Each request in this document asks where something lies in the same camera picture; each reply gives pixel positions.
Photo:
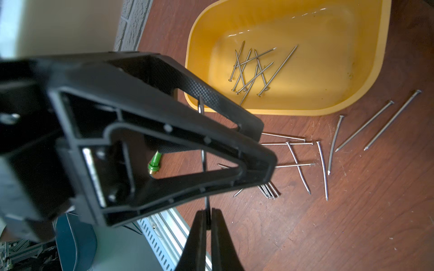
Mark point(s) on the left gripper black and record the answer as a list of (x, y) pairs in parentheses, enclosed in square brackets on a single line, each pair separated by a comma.
[(35, 188)]

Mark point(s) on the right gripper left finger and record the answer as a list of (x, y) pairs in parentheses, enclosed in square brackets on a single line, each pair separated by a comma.
[(193, 257)]

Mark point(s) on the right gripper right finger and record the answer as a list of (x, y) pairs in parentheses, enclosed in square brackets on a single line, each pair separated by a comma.
[(223, 254)]

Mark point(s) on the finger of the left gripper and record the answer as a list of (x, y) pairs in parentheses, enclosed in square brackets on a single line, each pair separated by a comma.
[(166, 74), (113, 130)]

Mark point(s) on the yellow plastic storage box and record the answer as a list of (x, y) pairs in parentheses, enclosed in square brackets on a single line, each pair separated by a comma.
[(295, 58)]

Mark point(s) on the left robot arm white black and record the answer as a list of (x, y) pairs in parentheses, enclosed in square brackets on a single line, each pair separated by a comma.
[(75, 244)]

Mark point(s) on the steel nail bundle nail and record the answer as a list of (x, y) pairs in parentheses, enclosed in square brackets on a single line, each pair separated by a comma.
[(269, 190)]

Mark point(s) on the steel nail upper pair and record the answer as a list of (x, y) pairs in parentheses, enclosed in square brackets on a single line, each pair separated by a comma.
[(392, 119)]

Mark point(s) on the aluminium front rail frame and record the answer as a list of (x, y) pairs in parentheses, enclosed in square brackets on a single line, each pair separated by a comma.
[(167, 234)]

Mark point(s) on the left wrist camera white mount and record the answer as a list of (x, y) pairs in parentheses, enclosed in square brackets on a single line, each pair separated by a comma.
[(37, 28)]

